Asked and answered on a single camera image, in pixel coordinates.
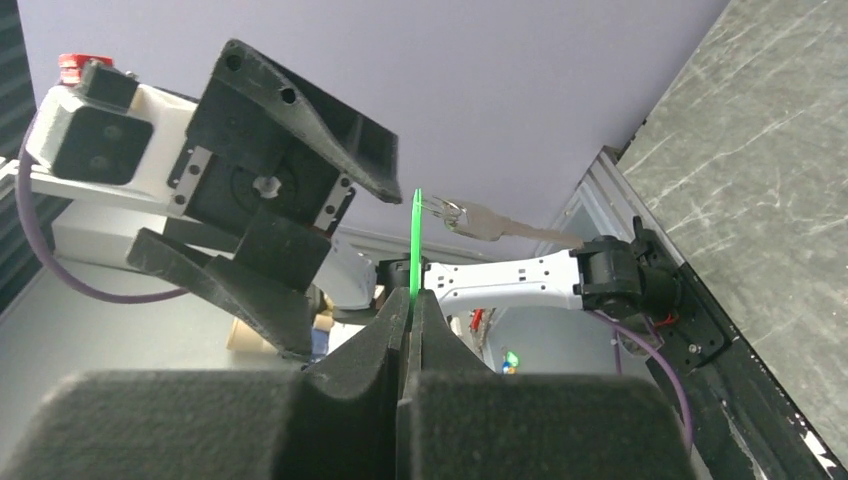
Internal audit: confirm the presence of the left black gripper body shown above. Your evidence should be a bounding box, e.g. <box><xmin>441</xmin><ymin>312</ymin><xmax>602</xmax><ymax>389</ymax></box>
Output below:
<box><xmin>165</xmin><ymin>99</ymin><xmax>359</xmax><ymax>240</ymax></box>

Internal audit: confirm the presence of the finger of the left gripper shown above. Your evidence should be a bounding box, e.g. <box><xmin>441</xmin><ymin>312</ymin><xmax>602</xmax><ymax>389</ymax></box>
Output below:
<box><xmin>205</xmin><ymin>39</ymin><xmax>403</xmax><ymax>204</ymax></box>
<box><xmin>126</xmin><ymin>211</ymin><xmax>331</xmax><ymax>360</ymax></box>

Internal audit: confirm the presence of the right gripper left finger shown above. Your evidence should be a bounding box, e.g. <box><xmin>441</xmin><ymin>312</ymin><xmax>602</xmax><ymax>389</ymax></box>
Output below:
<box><xmin>2</xmin><ymin>288</ymin><xmax>410</xmax><ymax>479</ymax></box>

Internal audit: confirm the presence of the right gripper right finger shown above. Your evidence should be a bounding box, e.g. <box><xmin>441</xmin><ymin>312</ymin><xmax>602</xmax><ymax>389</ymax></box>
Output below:
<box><xmin>397</xmin><ymin>290</ymin><xmax>696</xmax><ymax>479</ymax></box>

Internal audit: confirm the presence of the green key tag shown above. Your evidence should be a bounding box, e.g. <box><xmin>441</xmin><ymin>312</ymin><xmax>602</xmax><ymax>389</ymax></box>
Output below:
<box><xmin>409</xmin><ymin>188</ymin><xmax>423</xmax><ymax>309</ymax></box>

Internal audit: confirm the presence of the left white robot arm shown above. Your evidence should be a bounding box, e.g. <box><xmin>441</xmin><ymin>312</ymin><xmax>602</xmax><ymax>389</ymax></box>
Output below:
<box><xmin>127</xmin><ymin>39</ymin><xmax>682</xmax><ymax>348</ymax></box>

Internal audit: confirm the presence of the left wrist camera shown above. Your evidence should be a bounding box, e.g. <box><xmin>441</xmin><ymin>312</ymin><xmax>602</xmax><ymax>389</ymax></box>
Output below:
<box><xmin>21</xmin><ymin>53</ymin><xmax>197</xmax><ymax>204</ymax></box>

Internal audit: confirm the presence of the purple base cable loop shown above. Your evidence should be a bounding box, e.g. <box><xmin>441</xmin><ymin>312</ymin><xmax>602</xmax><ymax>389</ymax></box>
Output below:
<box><xmin>589</xmin><ymin>309</ymin><xmax>696</xmax><ymax>452</ymax></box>

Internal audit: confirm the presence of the black base frame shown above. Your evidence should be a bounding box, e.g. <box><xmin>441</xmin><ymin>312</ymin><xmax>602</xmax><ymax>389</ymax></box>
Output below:
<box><xmin>632</xmin><ymin>217</ymin><xmax>847</xmax><ymax>479</ymax></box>

